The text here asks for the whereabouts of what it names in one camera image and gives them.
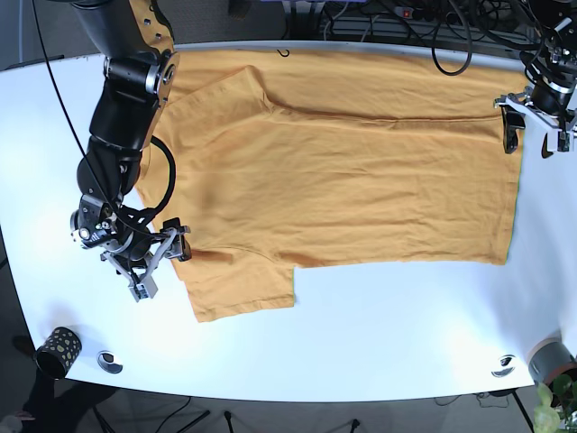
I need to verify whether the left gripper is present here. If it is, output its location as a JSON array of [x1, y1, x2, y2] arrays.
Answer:
[[493, 88, 576, 159]]

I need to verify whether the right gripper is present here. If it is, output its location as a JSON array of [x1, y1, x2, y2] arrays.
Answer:
[[100, 226, 191, 302]]

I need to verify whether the orange yellow T-shirt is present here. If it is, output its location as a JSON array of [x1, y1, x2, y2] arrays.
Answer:
[[153, 50, 527, 322]]

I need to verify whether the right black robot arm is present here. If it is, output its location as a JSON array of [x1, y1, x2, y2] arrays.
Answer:
[[70, 0, 190, 300]]

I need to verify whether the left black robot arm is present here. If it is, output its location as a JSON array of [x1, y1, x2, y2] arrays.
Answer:
[[431, 1, 576, 159]]

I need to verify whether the black gold-dotted cup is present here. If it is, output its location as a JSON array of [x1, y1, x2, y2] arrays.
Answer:
[[33, 327, 82, 380]]

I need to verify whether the grey plant pot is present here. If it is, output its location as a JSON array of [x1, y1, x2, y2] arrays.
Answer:
[[527, 338, 576, 385]]

